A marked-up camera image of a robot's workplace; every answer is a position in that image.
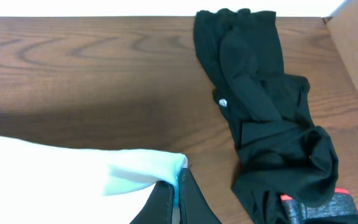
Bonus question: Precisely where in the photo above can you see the white printed t-shirt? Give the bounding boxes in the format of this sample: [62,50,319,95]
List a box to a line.
[0,136,188,223]

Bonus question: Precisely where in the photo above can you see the grey red-trimmed garment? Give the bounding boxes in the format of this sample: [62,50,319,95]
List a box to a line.
[281,188,358,224]

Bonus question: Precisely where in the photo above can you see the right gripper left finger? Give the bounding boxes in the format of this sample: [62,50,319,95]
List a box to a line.
[131,181,175,224]

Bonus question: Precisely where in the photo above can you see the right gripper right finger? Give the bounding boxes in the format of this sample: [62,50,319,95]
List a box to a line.
[179,168,222,224]

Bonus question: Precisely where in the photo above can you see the black garment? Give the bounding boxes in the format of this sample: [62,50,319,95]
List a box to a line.
[193,9,339,223]

